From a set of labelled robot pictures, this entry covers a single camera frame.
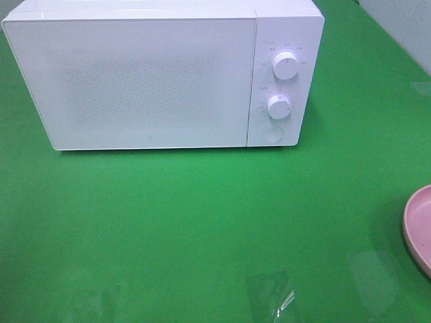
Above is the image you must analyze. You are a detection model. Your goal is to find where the round white door-release button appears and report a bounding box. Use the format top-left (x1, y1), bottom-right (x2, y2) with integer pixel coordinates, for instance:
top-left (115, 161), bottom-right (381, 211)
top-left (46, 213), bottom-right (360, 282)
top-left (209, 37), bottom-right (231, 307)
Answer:
top-left (263, 127), bottom-right (284, 143)

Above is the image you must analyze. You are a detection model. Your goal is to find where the white round knob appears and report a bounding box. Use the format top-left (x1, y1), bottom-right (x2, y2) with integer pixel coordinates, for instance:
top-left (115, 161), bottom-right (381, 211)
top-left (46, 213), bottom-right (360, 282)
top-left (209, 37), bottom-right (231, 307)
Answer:
top-left (272, 50), bottom-right (300, 81)
top-left (267, 95), bottom-right (292, 120)

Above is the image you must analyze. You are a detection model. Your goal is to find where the white microwave door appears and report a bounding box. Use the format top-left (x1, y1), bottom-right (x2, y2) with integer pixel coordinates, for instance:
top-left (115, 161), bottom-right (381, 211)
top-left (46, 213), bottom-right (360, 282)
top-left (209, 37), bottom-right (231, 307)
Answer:
top-left (4, 19), bottom-right (255, 150)

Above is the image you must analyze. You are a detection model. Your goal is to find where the pink round plate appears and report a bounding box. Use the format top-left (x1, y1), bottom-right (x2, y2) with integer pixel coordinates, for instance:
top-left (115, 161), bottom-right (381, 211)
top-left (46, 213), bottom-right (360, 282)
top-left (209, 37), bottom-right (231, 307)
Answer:
top-left (403, 185), bottom-right (430, 278)

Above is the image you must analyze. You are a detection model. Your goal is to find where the white microwave oven body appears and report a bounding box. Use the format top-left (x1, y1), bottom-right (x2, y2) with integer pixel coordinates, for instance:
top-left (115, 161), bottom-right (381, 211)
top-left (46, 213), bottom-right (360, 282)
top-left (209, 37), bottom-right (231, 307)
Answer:
top-left (1, 1), bottom-right (325, 147)

